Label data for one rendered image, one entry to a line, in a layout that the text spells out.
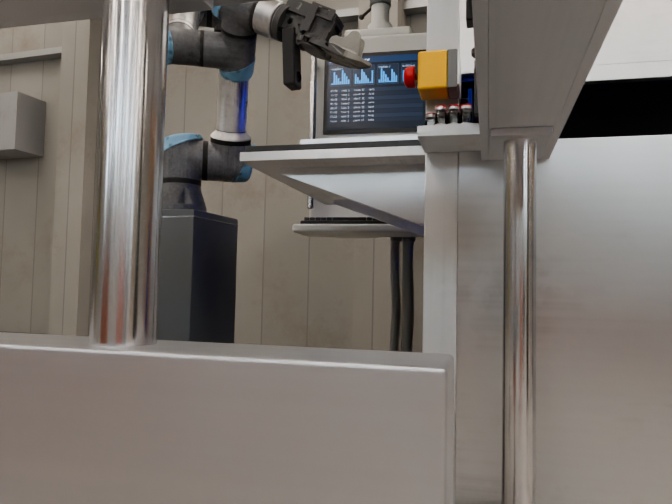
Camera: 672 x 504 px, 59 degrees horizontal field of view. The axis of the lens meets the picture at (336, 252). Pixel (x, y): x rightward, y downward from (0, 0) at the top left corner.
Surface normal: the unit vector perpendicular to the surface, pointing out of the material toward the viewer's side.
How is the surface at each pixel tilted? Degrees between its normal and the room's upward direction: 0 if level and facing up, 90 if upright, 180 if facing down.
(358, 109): 90
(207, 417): 90
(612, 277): 90
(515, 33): 180
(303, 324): 90
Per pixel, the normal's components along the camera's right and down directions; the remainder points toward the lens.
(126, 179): 0.24, -0.05
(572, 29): -0.02, 1.00
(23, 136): 0.95, 0.00
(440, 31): -0.25, -0.06
